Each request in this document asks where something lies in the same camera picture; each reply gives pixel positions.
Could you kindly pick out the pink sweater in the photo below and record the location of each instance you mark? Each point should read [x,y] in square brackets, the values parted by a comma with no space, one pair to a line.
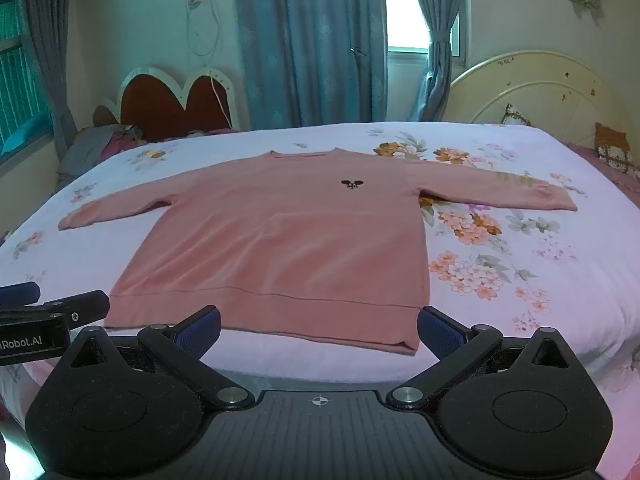
[280,240]

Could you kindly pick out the red heart-shaped headboard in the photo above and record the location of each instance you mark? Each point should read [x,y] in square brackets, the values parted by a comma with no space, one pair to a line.
[155,105]

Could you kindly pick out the wide blue-grey curtain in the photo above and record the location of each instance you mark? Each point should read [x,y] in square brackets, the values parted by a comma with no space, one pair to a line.
[310,45]

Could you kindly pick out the small patterned pillow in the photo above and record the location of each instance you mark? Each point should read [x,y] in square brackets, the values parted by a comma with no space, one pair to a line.
[515,116]

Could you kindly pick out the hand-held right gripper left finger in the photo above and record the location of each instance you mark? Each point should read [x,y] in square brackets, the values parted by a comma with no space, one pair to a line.
[202,331]

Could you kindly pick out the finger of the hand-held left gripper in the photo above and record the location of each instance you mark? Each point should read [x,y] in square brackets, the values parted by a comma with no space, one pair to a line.
[20,294]
[85,307]

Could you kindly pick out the tied blue-grey curtain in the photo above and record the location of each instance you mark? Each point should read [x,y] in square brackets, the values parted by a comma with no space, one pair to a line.
[440,15]

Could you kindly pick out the bright window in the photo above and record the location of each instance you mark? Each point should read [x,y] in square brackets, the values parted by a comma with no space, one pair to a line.
[407,5]

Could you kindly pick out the pile of clothes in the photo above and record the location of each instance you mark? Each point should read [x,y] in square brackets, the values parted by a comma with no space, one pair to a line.
[95,147]

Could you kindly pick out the maroon blanket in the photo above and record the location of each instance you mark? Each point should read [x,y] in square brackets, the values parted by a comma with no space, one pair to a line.
[607,172]

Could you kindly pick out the cream round headboard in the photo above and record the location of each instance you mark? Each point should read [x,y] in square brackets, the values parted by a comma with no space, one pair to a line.
[540,100]

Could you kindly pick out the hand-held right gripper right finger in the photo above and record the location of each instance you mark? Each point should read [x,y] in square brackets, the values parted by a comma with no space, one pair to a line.
[439,332]

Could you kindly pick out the bed with floral sheet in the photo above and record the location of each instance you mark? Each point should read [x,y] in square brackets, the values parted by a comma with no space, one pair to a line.
[500,310]

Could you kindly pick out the teal window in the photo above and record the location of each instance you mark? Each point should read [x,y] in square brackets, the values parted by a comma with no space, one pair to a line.
[17,90]

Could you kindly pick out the white wall socket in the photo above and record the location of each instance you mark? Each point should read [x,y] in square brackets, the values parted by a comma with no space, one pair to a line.
[196,0]

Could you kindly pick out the grey curtain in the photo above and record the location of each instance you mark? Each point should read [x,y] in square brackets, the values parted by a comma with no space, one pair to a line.
[47,35]

